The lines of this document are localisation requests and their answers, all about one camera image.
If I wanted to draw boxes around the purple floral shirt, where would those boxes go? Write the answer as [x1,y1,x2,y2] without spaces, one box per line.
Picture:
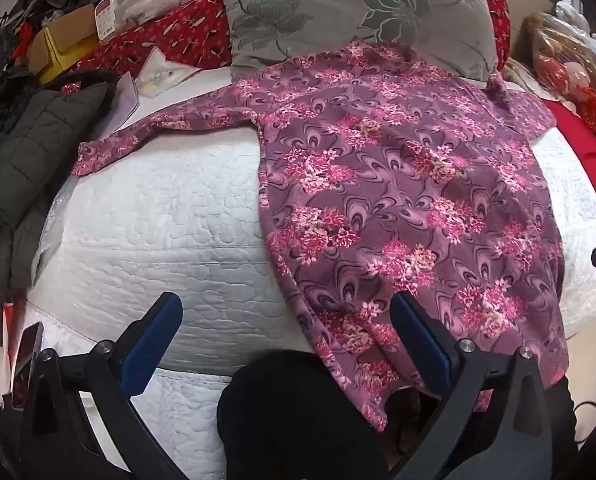
[74,41,569,430]

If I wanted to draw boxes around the pile of clothes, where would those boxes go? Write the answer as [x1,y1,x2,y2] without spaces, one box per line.
[0,0,100,63]

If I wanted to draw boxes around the red blanket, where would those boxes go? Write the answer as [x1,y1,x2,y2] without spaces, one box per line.
[543,100,596,192]

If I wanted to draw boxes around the plastic-wrapped doll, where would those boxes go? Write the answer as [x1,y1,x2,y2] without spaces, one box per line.
[525,12,596,132]

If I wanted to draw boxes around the white quilted mattress cover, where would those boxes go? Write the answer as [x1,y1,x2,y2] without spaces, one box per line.
[7,66,596,480]

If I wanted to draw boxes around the dark green puffer jacket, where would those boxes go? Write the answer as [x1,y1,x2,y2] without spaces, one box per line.
[0,70,118,347]

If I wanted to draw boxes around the white paper sheets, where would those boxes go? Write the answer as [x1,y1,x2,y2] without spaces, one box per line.
[93,47,199,140]

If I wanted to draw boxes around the yellow cardboard box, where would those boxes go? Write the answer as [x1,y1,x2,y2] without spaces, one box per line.
[27,4,100,84]

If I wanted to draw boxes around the grey floral pillow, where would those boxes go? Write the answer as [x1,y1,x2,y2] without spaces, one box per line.
[223,0,498,81]

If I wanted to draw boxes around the white plastic bag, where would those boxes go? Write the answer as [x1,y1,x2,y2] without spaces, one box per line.
[115,0,182,28]

